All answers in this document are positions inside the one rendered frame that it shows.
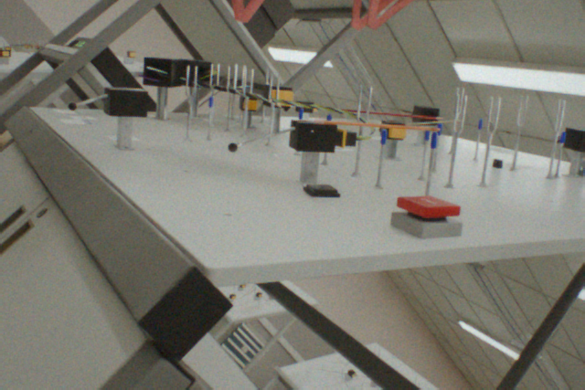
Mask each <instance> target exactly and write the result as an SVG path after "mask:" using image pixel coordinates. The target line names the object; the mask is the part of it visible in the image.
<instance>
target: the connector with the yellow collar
mask: <svg viewBox="0 0 585 390"><path fill-rule="evenodd" d="M342 139H343V132H341V131H339V130H337V134H336V144H335V146H342ZM345 146H348V147H356V132H353V131H350V130H346V143H345Z"/></svg>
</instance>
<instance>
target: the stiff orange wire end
mask: <svg viewBox="0 0 585 390"><path fill-rule="evenodd" d="M307 121H310V120H307ZM312 122H313V123H319V124H323V123H329V124H343V125H355V126H369V127H383V128H397V129H410V130H424V131H439V130H440V129H439V128H436V129H434V128H433V127H430V128H428V127H414V126H401V125H387V124H374V123H361V122H347V121H324V120H317V119H315V120H313V121H312Z"/></svg>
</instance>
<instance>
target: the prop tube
mask: <svg viewBox="0 0 585 390"><path fill-rule="evenodd" d="M584 288H585V260H584V262H583V263H582V264H581V266H580V268H579V269H578V271H577V272H576V275H575V276H574V277H573V279H572V280H571V282H570V283H569V285H568V287H566V288H565V289H564V290H563V291H562V293H561V294H560V296H559V297H558V299H557V302H556V303H555V304H554V306H553V307H552V309H551V310H550V312H549V313H548V315H547V317H546V318H545V319H543V321H542V322H541V323H540V324H539V326H538V327H537V330H536V332H535V333H534V334H533V336H532V337H531V339H530V340H529V342H528V343H527V345H526V346H525V348H524V349H523V351H522V352H521V354H519V357H517V358H516V360H515V361H514V363H513V364H512V366H511V367H510V369H509V370H508V372H507V373H506V374H505V376H504V378H503V379H502V382H501V383H500V385H499V386H498V387H497V388H496V389H495V390H516V388H517V386H518V385H519V384H520V382H521V381H522V379H523V378H524V375H525V374H526V372H527V370H528V369H529V367H530V366H531V364H532V363H533V362H534V361H535V360H536V358H537V356H538V355H540V353H541V351H542V349H543V348H544V346H545V345H546V344H547V342H548V340H549V339H550V337H551V336H552V334H553V333H554V331H555V330H556V329H557V328H558V325H559V324H560V322H561V321H562V319H564V318H565V316H566V315H567V313H568V312H569V310H570V308H571V307H572V306H573V304H574V303H575V301H576V300H577V298H578V297H579V295H580V293H581V292H582V290H583V289H584Z"/></svg>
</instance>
